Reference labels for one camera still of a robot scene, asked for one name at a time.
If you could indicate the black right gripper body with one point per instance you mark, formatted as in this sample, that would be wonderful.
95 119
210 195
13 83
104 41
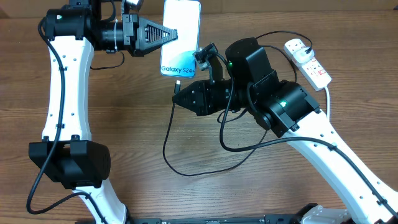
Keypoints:
240 97

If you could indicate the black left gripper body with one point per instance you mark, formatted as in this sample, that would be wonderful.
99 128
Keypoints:
119 37

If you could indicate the black smartphone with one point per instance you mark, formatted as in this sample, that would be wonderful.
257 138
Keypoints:
177 56

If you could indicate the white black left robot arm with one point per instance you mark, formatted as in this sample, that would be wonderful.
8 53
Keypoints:
66 153

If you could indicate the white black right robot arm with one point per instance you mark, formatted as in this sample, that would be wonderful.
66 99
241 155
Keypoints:
244 78

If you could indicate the white charger adapter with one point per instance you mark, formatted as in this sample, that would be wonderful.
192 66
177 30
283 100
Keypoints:
302 56

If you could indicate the white power strip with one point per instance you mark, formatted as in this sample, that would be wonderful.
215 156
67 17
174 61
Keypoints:
313 71

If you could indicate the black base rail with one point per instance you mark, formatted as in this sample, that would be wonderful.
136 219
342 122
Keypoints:
267 219

